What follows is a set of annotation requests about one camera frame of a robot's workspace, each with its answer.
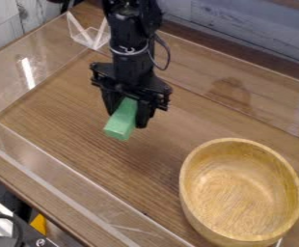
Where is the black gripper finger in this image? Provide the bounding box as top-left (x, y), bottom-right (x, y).
top-left (134, 100), bottom-right (154, 128)
top-left (101, 89), bottom-right (124, 115)

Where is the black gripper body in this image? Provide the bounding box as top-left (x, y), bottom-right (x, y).
top-left (90, 48), bottom-right (170, 111)

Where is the green rectangular block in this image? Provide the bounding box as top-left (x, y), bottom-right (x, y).
top-left (102, 98), bottom-right (137, 141)

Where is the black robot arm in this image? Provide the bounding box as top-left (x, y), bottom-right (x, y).
top-left (90, 0), bottom-right (172, 128)

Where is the brown wooden bowl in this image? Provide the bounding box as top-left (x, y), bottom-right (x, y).
top-left (178, 138), bottom-right (299, 247)

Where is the yellow and black equipment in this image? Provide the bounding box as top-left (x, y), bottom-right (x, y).
top-left (13, 206), bottom-right (58, 247)

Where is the clear acrylic corner bracket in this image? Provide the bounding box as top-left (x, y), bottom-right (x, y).
top-left (65, 13), bottom-right (110, 50)

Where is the black cable bottom left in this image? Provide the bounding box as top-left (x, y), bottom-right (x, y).
top-left (0, 213), bottom-right (26, 247)

